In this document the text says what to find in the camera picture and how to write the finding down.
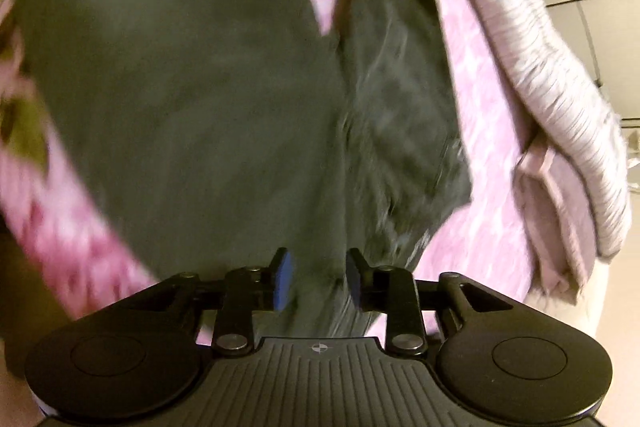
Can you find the pink pillow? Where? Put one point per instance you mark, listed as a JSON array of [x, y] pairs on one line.
[[558, 219]]

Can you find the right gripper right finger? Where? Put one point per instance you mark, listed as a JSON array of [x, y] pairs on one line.
[[359, 278]]

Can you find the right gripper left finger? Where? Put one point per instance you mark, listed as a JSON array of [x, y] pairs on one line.
[[281, 273]]

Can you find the white rolled duvet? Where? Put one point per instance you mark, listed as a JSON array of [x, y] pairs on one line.
[[558, 92]]

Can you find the pink floral bedspread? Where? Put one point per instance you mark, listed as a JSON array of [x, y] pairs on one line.
[[86, 264]]

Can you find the dark grey jeans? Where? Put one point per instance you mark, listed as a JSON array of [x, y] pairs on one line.
[[213, 132]]

